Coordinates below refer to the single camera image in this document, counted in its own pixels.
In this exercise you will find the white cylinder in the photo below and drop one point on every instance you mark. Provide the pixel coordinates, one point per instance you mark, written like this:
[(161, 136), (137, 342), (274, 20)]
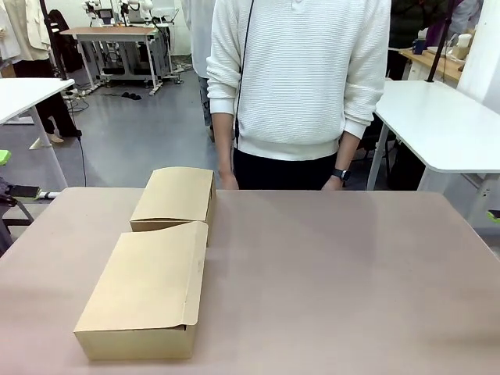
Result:
[(465, 45)]

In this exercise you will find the black stand pole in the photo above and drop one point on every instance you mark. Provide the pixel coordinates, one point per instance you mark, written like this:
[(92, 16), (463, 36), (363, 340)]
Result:
[(440, 47), (52, 39)]

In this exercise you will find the person's right hand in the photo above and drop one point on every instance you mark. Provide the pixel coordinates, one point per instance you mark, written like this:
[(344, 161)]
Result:
[(229, 181)]

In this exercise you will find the dark blue mug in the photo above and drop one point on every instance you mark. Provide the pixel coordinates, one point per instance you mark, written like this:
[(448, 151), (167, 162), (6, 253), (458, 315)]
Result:
[(420, 47)]

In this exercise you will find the black trousers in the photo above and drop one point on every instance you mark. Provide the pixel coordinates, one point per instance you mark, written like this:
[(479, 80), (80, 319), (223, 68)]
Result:
[(281, 173)]

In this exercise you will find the person's left forearm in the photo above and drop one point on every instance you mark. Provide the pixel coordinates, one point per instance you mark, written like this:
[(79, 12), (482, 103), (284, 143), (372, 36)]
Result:
[(347, 152)]

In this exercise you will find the black shoes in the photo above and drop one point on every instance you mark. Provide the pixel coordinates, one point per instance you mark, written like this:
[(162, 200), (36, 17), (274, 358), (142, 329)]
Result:
[(131, 95)]

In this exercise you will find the person's right forearm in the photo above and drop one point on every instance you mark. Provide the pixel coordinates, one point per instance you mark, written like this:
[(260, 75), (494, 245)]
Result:
[(223, 144)]

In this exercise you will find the person's left hand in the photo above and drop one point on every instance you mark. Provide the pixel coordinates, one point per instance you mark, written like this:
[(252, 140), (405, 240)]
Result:
[(334, 184)]

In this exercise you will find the person in dark clothes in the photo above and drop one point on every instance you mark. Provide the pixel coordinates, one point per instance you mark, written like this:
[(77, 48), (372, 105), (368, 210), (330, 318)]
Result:
[(406, 23)]

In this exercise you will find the dark metal stand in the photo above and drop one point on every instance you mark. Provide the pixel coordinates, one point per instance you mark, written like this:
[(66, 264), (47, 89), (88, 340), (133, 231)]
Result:
[(8, 218)]

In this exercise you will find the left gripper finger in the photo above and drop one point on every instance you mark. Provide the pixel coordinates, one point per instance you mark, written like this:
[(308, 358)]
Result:
[(4, 156), (23, 192)]

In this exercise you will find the wood-top white-frame desk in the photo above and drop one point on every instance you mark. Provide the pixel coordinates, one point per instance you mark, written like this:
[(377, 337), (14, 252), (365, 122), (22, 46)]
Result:
[(113, 31)]

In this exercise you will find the person in beige coat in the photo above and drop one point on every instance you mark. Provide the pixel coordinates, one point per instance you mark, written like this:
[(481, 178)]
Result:
[(23, 31)]

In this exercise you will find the white table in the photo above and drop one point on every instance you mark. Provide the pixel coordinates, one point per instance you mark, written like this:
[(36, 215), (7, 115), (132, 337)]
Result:
[(23, 95), (429, 117)]

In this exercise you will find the brown cardboard box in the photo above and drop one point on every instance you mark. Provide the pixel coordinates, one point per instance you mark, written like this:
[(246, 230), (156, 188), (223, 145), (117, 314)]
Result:
[(176, 195), (144, 281)]

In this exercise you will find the person in white coat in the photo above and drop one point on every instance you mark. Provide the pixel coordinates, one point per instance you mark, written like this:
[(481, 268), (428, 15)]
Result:
[(197, 39)]

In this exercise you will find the black wrist watch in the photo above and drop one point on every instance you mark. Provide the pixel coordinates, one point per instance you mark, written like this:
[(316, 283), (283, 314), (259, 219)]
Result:
[(341, 174)]

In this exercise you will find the person in dark jacket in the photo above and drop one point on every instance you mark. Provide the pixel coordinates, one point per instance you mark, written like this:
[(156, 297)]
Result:
[(68, 47)]

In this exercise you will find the light wooden table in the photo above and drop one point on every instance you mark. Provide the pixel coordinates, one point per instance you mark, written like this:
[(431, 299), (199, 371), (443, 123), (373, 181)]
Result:
[(445, 66)]

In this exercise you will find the person in white sweater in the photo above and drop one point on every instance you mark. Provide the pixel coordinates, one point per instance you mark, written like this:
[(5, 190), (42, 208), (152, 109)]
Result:
[(297, 78)]

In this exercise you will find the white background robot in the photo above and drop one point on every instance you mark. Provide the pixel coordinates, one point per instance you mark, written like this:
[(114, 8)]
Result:
[(140, 11), (99, 13)]

